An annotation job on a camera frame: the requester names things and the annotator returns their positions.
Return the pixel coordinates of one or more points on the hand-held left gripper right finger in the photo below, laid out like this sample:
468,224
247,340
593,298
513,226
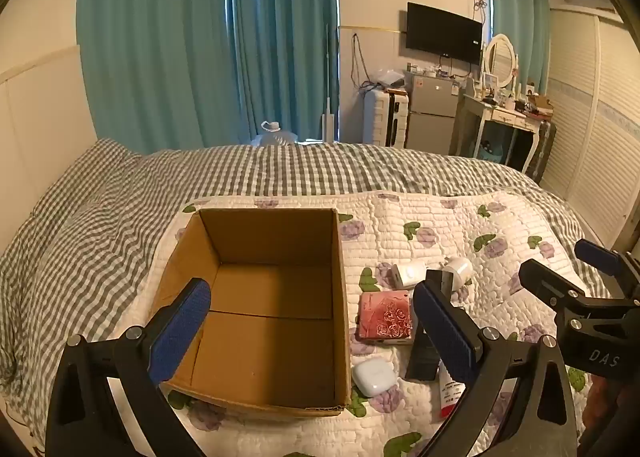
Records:
445,337

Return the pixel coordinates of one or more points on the white tube red label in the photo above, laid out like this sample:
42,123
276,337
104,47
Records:
450,394

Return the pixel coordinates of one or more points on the black wall television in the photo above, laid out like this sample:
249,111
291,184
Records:
442,32

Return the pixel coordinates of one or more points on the small open cardboard box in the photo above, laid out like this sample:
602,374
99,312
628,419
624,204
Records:
540,106

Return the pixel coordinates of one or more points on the white suitcase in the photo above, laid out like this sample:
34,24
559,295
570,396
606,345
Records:
382,117

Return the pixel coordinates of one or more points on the person's right forearm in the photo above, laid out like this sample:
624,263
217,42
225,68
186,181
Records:
610,412

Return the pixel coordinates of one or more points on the brown suitcase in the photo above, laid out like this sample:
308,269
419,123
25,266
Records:
545,147

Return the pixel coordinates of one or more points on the floral quilted mat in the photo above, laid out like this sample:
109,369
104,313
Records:
425,232

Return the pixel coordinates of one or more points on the brown cardboard box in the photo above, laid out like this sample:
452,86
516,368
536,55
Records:
270,287

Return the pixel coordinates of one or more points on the teal curtain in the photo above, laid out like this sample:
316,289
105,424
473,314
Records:
520,12
285,37
155,37

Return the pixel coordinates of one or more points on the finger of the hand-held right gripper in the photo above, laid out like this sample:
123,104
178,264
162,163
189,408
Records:
597,253
545,282

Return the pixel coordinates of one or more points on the black rectangular box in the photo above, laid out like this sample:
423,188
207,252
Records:
420,362

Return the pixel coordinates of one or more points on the white mop pole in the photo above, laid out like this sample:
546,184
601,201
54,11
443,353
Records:
328,122

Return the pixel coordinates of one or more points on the clear water jug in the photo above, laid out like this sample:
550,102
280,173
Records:
275,137

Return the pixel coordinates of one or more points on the silver fridge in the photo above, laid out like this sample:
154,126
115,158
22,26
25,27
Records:
432,112

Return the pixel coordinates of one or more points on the white padded headboard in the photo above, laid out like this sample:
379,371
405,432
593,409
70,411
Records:
45,137

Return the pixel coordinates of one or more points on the white cube charger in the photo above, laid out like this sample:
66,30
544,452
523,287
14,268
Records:
410,273

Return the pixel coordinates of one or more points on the pink floral box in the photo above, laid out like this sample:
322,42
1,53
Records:
385,317

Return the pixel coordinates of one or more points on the white dressing table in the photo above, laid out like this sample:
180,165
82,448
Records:
492,112

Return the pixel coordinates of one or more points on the white earbuds case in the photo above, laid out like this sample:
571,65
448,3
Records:
374,377

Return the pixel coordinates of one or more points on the clear plastic bag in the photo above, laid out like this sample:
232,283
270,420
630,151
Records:
387,79

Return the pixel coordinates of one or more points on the oval white mirror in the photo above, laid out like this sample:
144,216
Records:
500,59

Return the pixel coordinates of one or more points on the white louvred wardrobe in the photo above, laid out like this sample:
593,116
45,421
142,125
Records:
590,127

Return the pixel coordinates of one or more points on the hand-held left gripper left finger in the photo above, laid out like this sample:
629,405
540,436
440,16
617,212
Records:
180,332

